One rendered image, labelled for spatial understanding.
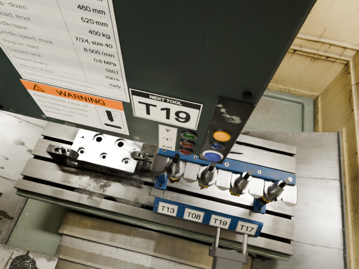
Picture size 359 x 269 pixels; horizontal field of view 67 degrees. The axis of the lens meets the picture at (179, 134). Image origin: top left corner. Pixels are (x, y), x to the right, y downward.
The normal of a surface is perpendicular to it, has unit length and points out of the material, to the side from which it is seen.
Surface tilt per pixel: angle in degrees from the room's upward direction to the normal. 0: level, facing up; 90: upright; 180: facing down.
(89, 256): 8
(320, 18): 90
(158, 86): 90
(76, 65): 90
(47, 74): 90
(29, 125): 24
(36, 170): 0
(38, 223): 0
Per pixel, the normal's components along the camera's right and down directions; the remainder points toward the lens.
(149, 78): -0.22, 0.87
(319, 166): -0.34, -0.50
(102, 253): -0.07, -0.48
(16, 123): 0.46, -0.32
